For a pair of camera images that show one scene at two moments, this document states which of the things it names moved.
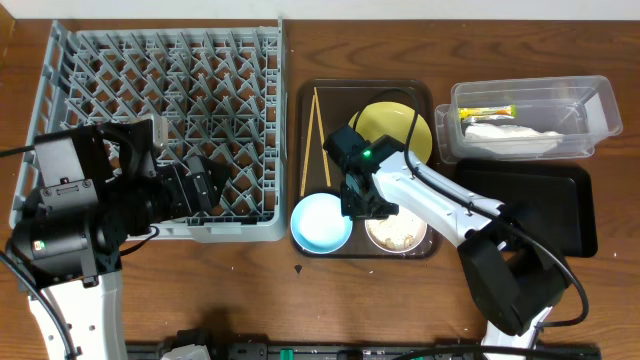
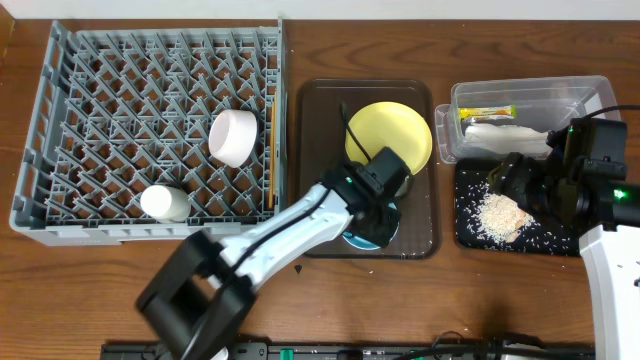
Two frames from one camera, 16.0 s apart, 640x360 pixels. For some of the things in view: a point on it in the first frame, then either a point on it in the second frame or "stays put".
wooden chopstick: x=322 y=140 to x=274 y=143
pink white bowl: x=401 y=232 to x=232 y=136
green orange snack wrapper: x=487 y=113 stays put
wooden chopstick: x=307 y=146 to x=270 y=159
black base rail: x=366 y=350 stays put
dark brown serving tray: x=319 y=108 stays put
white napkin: x=499 y=139 stays put
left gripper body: x=189 y=185 to x=379 y=232
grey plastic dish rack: x=215 y=84 stays put
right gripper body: x=367 y=208 to x=526 y=183
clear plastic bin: x=525 y=119 stays put
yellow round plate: x=394 y=119 stays put
